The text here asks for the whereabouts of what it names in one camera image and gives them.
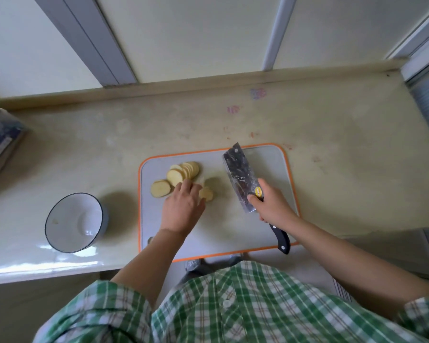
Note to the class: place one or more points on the person's right hand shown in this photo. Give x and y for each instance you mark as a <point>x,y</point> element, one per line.
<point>275,208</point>

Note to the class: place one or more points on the person's left hand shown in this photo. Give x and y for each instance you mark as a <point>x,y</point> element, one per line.
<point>180,210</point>

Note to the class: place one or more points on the person's left thumb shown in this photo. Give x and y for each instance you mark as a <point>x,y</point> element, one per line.
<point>201,204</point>

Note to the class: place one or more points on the person's right thumb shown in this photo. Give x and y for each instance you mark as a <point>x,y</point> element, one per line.
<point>253,201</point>

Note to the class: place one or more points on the uncut potato chunk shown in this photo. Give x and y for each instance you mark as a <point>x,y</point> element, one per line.
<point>208,193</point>

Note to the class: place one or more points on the person's left forearm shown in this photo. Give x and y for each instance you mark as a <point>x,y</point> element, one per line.
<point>152,267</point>

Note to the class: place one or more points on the person's right forearm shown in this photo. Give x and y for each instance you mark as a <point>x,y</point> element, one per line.
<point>350,267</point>

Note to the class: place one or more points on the grey cutting board orange rim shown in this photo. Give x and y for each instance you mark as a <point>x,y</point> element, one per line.
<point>221,228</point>

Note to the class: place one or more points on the row of potato slices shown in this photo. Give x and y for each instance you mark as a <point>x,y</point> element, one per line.
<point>175,176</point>

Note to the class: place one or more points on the grey shoe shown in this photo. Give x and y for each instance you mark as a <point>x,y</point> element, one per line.
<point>194,265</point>
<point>235,260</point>

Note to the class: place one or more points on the green plaid shirt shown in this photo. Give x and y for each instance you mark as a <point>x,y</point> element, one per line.
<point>243,310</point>

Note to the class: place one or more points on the white bowl with dark rim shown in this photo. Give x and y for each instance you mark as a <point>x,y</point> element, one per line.
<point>71,221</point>

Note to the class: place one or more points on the blue and white carton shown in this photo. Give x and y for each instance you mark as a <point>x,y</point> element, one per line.
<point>0,139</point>

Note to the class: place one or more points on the white window frame bar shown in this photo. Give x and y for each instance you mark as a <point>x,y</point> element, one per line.
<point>277,32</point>

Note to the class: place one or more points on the grey window frame bar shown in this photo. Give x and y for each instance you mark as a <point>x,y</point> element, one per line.
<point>89,39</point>

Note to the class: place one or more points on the white sliding window frame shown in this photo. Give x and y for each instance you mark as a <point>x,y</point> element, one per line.
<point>422,46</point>

